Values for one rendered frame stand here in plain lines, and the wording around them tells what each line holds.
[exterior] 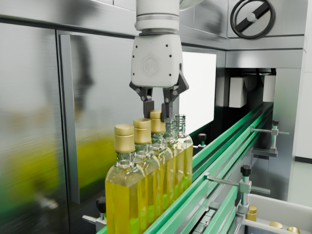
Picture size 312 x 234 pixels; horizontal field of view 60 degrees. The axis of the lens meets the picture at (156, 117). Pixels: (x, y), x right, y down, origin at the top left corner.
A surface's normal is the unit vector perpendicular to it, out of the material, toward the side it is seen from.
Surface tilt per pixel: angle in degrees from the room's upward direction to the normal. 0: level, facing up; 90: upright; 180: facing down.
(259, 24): 90
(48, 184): 90
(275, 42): 90
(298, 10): 90
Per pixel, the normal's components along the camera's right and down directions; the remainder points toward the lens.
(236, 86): -0.50, 0.18
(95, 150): 0.87, 0.10
